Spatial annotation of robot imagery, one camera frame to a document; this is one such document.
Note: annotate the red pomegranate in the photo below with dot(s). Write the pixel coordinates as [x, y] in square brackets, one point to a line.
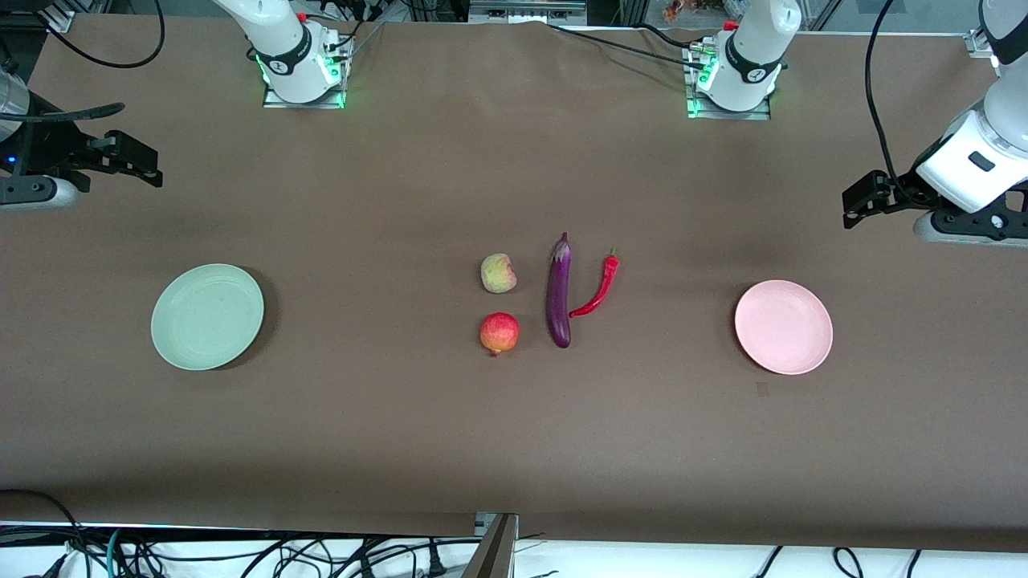
[499, 333]

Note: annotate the aluminium profile post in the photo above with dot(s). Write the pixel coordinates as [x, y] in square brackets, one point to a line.
[494, 550]

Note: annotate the table cover sheet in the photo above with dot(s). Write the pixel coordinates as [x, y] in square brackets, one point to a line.
[401, 201]

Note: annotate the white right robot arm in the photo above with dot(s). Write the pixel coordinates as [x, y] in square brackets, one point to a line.
[281, 48]

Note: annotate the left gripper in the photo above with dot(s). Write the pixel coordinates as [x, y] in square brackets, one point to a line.
[901, 190]

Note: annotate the grey metal frame bar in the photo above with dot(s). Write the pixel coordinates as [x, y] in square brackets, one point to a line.
[526, 11]

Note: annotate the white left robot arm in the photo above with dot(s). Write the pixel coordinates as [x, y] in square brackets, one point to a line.
[755, 48]

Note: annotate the pink plate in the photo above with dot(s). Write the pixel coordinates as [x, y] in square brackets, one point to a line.
[784, 327]

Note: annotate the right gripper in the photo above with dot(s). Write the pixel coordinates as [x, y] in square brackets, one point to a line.
[58, 148]

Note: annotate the light green plate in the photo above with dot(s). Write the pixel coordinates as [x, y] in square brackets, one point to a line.
[207, 317]

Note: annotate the purple eggplant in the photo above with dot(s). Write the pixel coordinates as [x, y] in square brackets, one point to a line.
[558, 297]

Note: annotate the red chili pepper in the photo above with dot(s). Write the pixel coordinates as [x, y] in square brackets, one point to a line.
[604, 281]

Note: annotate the aluminium corner bracket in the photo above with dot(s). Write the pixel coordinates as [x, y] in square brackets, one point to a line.
[981, 44]
[56, 16]

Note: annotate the pale green round fruit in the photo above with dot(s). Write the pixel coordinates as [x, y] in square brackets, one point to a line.
[498, 274]

